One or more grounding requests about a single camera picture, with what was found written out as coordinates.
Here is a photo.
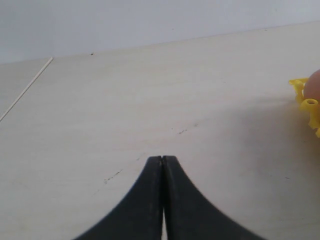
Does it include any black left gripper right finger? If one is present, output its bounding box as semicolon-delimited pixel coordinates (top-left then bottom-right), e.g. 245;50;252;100
162;156;263;240

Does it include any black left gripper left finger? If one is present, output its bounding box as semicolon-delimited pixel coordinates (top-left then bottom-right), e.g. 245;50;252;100
77;156;163;240

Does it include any brown egg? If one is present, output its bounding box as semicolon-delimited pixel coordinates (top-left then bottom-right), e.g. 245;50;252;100
303;70;320;102

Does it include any yellow plastic egg tray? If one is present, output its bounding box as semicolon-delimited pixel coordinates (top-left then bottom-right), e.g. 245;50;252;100
288;77;320;138

